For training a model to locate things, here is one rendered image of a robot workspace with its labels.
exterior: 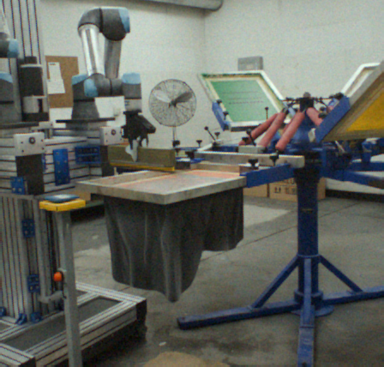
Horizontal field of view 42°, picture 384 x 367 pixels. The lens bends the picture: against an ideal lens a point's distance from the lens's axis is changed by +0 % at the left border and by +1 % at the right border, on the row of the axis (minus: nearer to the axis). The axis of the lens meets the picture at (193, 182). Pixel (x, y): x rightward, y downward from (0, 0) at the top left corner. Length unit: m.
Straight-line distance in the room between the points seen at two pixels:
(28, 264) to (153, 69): 4.93
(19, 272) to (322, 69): 5.04
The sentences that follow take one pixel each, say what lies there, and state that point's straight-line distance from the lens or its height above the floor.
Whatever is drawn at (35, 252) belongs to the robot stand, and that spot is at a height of 0.59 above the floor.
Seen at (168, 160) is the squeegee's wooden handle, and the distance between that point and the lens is 1.98.
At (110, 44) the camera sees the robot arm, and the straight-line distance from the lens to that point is 2.54.
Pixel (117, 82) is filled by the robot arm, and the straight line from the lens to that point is 2.20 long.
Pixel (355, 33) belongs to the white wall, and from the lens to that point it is 6.69.
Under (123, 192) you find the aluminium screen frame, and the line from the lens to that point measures 2.02.
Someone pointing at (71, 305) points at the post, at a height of 0.52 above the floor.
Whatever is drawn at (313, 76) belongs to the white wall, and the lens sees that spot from 6.93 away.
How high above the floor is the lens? 1.32
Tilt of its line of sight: 9 degrees down
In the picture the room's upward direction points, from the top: 2 degrees counter-clockwise
